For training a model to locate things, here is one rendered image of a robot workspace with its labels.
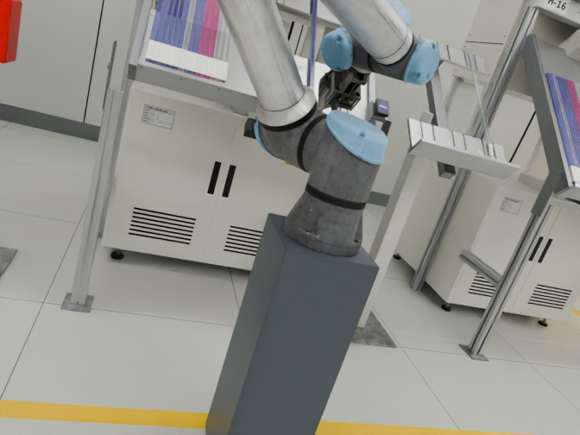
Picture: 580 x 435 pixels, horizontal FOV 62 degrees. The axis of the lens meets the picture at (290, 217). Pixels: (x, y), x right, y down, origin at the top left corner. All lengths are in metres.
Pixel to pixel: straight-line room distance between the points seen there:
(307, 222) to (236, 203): 0.91
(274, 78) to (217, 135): 0.85
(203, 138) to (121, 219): 0.40
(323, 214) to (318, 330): 0.22
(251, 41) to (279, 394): 0.64
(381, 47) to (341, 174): 0.21
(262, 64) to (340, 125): 0.16
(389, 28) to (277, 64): 0.19
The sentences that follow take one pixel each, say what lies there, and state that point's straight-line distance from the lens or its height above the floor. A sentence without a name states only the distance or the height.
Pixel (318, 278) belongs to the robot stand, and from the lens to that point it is 0.85.
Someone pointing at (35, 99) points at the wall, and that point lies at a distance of 3.41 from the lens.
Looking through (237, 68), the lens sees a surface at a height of 0.78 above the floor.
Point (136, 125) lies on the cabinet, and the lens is 1.66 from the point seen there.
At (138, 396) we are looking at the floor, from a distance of 1.29.
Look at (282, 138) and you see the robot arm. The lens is 0.90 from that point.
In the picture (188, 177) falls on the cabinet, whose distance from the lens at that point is 1.70.
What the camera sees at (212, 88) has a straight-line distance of 1.33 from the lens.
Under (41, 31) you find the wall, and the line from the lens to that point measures 3.36.
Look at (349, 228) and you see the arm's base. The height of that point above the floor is 0.60.
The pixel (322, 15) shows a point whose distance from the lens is 1.65.
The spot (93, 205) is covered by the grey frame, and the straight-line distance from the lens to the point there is 1.44.
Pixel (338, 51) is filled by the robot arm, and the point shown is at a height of 0.88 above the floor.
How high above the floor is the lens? 0.85
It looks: 17 degrees down
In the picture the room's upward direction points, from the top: 17 degrees clockwise
